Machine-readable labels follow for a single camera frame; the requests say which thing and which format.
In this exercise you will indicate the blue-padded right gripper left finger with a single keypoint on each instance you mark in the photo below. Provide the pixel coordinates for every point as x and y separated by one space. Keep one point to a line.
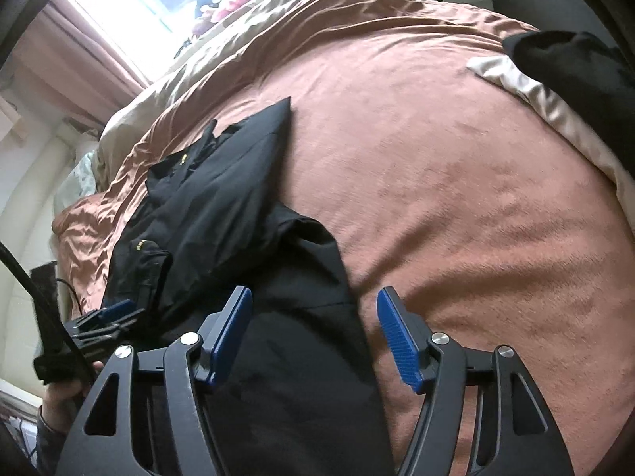
223 333

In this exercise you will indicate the rust brown bed cover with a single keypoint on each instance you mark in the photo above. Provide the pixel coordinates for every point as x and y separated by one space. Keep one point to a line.
432 180

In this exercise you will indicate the black work shirt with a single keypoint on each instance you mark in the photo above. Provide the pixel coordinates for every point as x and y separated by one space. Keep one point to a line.
301 398

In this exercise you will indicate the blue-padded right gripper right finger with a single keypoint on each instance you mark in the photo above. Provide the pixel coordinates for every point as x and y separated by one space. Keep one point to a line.
410 340

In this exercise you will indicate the light patterned pillow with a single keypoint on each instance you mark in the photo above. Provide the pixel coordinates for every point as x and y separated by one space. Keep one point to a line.
80 183

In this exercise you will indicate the beige duvet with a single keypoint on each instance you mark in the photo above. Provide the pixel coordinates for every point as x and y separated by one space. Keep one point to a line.
126 127

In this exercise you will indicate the folded black garment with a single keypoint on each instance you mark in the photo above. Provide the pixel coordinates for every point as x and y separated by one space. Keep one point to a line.
588 75

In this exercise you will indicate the pink left curtain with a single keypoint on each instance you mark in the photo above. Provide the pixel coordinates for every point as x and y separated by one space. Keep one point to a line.
67 61

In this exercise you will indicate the person's left hand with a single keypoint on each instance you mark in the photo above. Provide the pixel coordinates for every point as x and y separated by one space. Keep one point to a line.
61 403

